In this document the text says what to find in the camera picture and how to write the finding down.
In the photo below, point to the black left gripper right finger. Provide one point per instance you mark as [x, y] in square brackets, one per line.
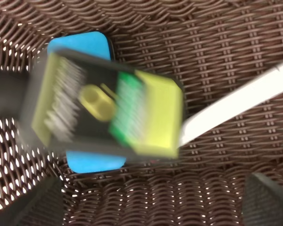
[262, 201]

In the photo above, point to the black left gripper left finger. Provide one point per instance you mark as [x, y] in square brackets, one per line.
[40, 206]

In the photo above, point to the dark green rectangular bottle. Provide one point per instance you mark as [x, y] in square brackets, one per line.
[72, 101]

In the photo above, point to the white marker red caps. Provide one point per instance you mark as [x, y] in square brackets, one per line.
[264, 87]

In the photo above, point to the blue whiteboard eraser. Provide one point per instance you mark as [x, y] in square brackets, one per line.
[95, 44]

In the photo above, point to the dark brown wicker basket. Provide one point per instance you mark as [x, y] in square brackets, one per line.
[212, 47]

